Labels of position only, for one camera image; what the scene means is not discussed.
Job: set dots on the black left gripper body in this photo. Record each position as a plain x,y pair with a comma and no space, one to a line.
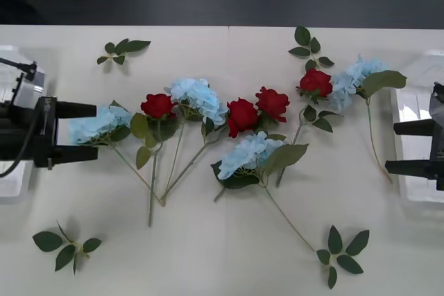
45,129

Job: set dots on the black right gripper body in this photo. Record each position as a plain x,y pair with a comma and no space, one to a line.
440,154

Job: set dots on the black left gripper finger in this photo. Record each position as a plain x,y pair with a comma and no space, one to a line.
76,110
76,154

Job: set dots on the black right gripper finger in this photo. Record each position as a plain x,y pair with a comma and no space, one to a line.
409,169
412,128

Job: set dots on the pale blue flower with stem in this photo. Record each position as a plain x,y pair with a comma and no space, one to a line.
100,124
350,81
199,98
243,157

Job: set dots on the red rose with stem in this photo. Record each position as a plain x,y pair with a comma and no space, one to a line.
272,102
243,117
315,82
157,105

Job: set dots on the loose green leaf twig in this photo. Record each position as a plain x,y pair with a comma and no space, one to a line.
46,241
133,45
302,35
348,263

